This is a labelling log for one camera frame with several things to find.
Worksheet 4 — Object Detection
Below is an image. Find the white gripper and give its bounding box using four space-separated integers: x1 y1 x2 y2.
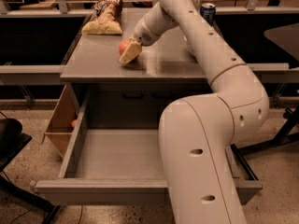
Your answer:
120 17 158 64

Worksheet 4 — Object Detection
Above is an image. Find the red apple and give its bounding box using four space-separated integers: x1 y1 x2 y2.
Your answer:
119 40 129 54

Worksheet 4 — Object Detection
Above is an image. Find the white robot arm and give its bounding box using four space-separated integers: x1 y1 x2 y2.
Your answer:
120 0 269 224

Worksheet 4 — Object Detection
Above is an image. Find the grey cabinet counter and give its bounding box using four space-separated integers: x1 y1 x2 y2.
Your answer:
60 7 240 129

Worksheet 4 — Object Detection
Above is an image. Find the open grey top drawer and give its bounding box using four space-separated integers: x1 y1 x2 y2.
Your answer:
36 91 263 206

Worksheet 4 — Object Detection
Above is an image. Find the brown yellow chip bag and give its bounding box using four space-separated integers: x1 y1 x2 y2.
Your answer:
81 0 123 35

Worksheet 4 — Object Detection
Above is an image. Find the blue soda can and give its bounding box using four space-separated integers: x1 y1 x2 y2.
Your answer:
200 3 216 26

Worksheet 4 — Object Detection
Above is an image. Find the small orange ball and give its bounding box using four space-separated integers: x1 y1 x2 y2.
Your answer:
71 119 77 129

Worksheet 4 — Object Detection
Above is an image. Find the wooden side box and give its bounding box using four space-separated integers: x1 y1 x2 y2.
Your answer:
44 86 77 157

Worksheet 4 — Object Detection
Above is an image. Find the black chair base left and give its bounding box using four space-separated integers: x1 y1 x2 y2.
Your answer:
0 110 60 224

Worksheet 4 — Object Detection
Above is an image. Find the black stand legs right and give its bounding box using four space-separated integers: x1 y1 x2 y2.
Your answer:
237 105 299 157

